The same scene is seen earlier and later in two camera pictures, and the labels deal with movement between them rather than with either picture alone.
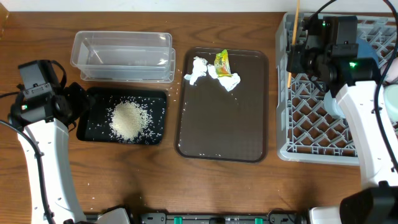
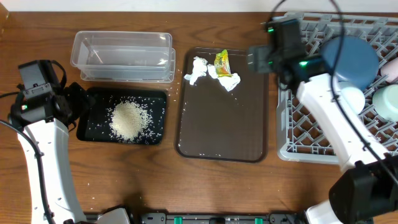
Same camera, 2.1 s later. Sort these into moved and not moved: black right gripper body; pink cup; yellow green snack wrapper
Moved: black right gripper body
Not moved: pink cup; yellow green snack wrapper
